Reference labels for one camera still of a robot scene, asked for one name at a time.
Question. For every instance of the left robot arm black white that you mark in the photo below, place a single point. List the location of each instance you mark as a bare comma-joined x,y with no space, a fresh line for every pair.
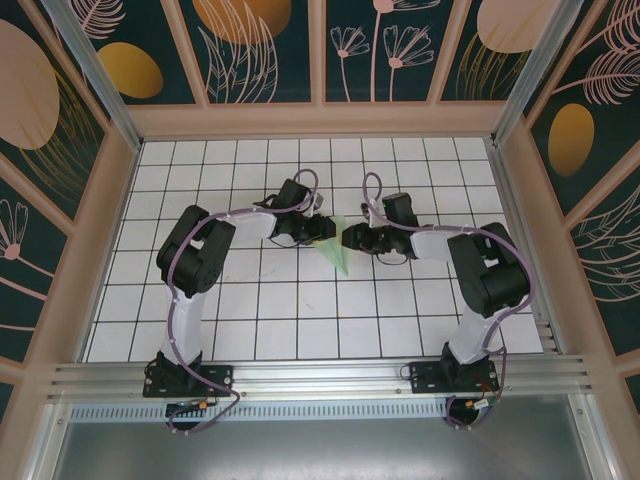
195,255

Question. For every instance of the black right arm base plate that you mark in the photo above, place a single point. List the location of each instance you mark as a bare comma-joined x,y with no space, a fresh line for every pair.
425,377

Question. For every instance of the aluminium mounting rail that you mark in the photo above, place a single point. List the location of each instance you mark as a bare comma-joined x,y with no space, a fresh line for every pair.
325,375

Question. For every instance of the aluminium frame post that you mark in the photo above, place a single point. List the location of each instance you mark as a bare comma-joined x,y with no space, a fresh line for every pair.
540,65
90,65

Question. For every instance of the light green cloth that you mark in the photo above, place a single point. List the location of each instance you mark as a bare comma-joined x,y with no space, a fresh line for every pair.
341,257

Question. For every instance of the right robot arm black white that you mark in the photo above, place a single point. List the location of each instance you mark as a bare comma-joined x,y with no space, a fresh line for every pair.
495,280

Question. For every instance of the aluminium side rail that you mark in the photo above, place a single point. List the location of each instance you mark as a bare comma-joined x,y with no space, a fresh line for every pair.
520,250

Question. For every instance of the yellow power connector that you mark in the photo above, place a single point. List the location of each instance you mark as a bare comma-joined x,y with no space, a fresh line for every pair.
201,404
470,403

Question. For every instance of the grey metal sheet panel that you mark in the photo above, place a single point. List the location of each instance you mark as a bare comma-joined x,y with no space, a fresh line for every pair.
325,450

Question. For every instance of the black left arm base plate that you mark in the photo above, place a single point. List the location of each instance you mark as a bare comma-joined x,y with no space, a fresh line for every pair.
220,377

